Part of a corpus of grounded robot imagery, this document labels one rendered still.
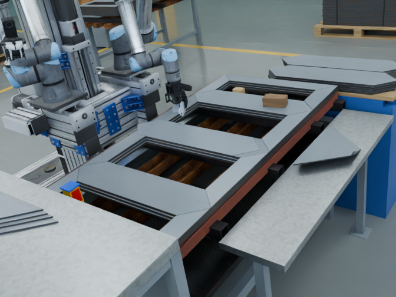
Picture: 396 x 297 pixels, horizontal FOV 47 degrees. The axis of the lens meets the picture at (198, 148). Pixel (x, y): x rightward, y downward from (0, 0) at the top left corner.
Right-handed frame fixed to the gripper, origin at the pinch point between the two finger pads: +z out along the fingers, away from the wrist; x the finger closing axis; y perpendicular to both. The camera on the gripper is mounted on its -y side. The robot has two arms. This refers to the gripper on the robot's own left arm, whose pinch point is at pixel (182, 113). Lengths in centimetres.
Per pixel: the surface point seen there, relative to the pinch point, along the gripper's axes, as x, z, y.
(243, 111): 27.4, 2.5, -16.7
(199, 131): 20.4, 0.9, 12.8
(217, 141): 35.0, 0.9, 18.2
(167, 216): 49, 2, 72
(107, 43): -415, 78, -310
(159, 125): -3.8, 0.7, 14.7
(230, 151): 46, 1, 24
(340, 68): 54, 1, -84
